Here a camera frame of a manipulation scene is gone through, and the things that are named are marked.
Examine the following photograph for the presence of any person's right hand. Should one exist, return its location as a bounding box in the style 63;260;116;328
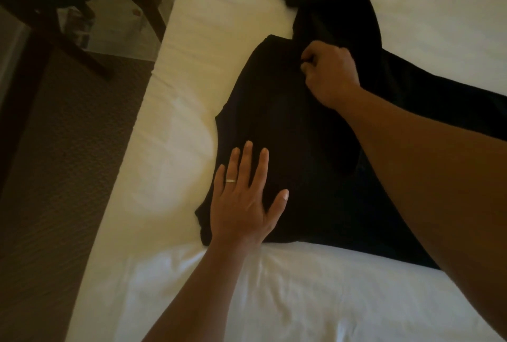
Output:
299;40;364;111

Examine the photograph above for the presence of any person's right forearm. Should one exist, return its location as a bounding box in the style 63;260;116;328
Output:
336;88;507;339

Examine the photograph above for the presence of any person's left hand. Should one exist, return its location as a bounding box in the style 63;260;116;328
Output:
209;140;290;250

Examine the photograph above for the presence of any black t-shirt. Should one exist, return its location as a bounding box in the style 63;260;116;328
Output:
195;0;507;269

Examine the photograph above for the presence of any person's left forearm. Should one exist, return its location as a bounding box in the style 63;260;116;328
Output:
143;239;255;342

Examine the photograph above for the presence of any white bed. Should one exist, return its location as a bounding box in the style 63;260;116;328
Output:
65;0;507;342

